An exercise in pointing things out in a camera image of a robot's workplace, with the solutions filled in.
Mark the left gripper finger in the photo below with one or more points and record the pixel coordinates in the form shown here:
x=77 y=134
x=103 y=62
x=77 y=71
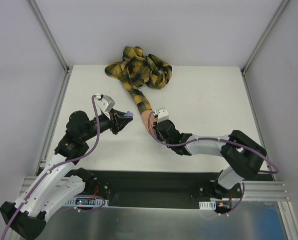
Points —
x=118 y=114
x=122 y=122

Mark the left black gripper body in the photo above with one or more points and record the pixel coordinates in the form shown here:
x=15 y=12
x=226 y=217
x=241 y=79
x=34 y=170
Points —
x=115 y=121

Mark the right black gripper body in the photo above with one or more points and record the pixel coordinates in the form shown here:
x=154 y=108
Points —
x=159 y=127

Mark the purple nail polish bottle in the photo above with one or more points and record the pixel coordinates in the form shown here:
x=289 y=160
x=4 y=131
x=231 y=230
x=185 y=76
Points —
x=128 y=114

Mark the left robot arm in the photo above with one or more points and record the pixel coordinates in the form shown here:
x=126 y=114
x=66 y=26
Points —
x=28 y=215

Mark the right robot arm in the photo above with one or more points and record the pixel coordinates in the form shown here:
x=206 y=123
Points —
x=244 y=156

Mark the mannequin hand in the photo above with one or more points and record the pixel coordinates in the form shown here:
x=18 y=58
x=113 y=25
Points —
x=148 y=120

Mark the yellow plaid shirt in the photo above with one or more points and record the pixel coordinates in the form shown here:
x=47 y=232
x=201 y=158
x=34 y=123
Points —
x=136 y=70

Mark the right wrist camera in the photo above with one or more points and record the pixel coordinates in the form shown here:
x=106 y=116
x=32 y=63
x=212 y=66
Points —
x=161 y=114

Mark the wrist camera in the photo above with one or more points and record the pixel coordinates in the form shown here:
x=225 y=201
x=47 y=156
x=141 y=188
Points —
x=161 y=114
x=105 y=104

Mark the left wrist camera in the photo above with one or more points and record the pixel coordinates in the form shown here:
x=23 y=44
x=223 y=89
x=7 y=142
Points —
x=105 y=104

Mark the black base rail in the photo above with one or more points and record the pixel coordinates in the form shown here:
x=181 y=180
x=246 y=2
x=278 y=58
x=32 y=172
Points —
x=163 y=190

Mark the left aluminium frame post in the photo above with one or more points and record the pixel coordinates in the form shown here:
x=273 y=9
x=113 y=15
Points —
x=48 y=34

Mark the aluminium frame post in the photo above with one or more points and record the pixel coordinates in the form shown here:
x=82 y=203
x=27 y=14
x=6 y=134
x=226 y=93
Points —
x=264 y=36
x=48 y=34

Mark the left white cable duct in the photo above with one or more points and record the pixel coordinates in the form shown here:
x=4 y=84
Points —
x=86 y=202

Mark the white cable duct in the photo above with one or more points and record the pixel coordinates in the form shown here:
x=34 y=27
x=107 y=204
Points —
x=215 y=205
x=86 y=202

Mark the right white cable duct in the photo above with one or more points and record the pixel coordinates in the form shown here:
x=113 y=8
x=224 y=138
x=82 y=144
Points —
x=215 y=205

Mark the right aluminium frame post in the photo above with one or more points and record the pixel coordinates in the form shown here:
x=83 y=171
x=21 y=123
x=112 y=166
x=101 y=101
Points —
x=264 y=36

